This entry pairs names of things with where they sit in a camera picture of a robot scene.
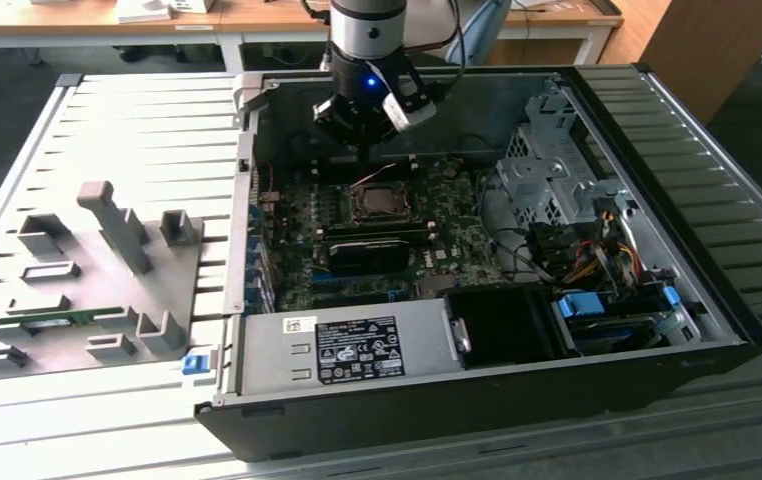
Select metal drive cage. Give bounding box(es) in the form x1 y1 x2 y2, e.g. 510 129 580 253
492 74 638 226

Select thin metal locking lever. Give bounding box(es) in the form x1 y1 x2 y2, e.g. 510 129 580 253
349 162 400 186

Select CPU socket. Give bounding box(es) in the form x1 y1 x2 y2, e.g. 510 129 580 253
345 180 420 224

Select wooden cabinet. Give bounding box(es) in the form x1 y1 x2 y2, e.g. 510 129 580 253
598 0 762 126

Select green RAM stick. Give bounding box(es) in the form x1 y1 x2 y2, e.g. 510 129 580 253
0 307 122 335

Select grey power supply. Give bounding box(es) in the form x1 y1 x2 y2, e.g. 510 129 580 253
235 298 473 397

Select white cardboard box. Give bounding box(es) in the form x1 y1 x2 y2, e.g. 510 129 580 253
170 0 221 15
115 0 178 24

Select metal socket cover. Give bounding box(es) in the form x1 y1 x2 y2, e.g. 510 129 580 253
349 182 416 222

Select grey parts rack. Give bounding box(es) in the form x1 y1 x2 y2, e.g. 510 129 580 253
0 180 207 384

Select coloured power wire bundle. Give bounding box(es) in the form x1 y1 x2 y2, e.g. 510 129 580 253
552 209 641 296

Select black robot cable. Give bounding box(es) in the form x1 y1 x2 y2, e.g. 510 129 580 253
412 0 469 99

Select blue disk carrier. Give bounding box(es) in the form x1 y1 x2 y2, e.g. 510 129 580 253
549 291 605 321

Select black graphics card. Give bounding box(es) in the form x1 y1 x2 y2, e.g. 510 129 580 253
322 238 414 275

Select black fan shroud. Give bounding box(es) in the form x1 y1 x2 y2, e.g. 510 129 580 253
442 284 578 371

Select black PC case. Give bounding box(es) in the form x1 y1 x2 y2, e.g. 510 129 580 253
191 63 762 464

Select green motherboard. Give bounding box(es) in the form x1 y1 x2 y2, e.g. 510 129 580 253
249 162 521 314

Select wooden desk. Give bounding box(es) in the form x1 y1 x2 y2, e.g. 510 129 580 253
0 0 625 66

